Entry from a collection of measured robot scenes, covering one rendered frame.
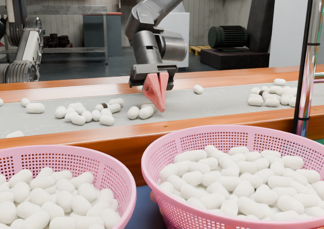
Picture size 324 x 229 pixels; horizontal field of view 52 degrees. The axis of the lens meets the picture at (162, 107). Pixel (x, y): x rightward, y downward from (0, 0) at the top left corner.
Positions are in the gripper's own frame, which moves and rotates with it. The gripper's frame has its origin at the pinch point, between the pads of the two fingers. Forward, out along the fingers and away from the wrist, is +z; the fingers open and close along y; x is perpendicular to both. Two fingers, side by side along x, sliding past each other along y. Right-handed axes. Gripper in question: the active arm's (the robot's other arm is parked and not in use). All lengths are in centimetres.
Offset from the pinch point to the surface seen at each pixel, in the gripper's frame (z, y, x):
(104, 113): -0.2, -11.8, 0.5
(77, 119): 0.9, -17.2, 0.3
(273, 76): -16.7, 42.9, 14.3
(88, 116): 0.1, -14.9, 0.8
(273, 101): 1.4, 26.1, -0.5
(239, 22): -459, 379, 404
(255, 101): 0.2, 22.7, 0.8
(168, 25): -317, 145, 276
